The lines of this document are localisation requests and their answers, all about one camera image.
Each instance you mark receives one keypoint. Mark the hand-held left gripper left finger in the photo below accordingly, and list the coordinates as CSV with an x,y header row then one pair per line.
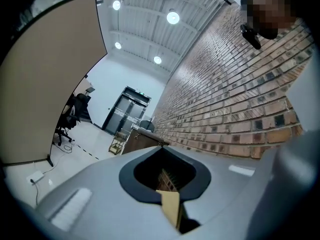
x,y
100,196

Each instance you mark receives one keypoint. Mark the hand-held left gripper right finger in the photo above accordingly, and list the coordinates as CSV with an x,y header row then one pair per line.
x,y
225,191

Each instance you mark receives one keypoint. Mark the gold metal cart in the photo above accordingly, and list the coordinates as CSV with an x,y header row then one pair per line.
x,y
117,144

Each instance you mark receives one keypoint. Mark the white power strip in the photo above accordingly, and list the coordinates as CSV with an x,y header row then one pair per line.
x,y
35,177

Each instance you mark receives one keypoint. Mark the dark wooden cabinet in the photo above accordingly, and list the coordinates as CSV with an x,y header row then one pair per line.
x,y
142,141

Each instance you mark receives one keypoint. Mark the grey printer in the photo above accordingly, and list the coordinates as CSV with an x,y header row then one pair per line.
x,y
147,126

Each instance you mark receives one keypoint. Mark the black office chair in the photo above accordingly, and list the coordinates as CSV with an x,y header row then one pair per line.
x,y
75,114

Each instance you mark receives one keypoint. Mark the black double door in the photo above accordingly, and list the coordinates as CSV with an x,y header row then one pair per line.
x,y
125,111

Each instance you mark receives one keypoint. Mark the tan partition board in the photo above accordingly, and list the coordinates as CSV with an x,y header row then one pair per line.
x,y
50,71

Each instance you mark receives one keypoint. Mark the round ceiling light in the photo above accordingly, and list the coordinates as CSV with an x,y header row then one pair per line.
x,y
173,17
118,45
116,5
157,59

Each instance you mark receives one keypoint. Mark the person's head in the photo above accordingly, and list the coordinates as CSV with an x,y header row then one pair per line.
x,y
270,9

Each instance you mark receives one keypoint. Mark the black head-worn camera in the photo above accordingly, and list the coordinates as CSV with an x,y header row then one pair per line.
x,y
251,37

